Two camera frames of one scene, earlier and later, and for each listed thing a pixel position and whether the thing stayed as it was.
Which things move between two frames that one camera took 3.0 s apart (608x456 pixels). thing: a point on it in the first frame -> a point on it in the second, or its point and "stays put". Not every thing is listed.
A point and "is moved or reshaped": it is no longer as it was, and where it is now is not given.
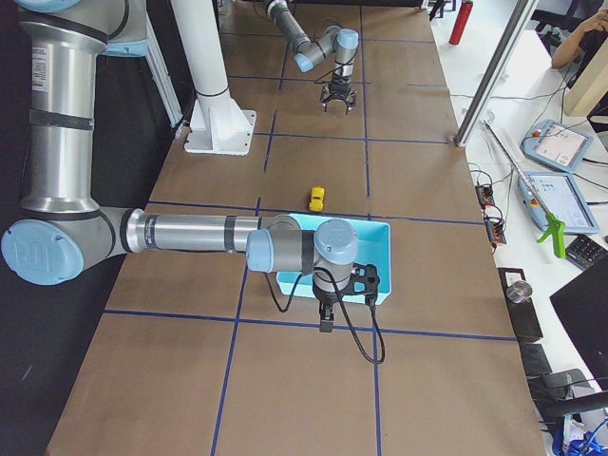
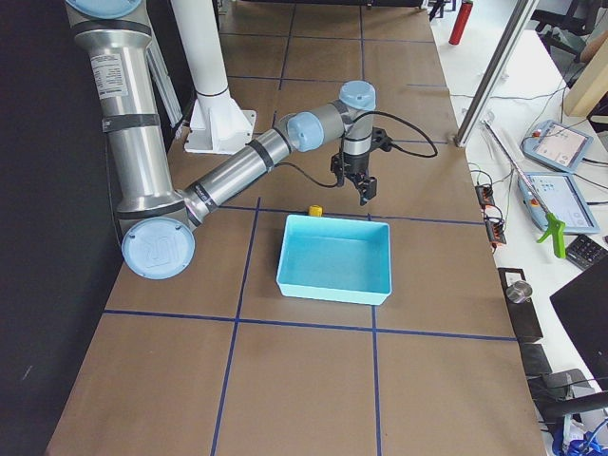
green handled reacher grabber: [553, 224] stays put
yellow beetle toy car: [317, 194] is moved or reshaped
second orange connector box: [495, 230] stays put
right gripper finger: [327, 318] -> [367, 189]
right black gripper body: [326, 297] -> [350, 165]
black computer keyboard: [583, 252] stays put
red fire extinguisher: [461, 22] stays put
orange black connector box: [484, 193] stays put
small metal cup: [519, 292] stays put
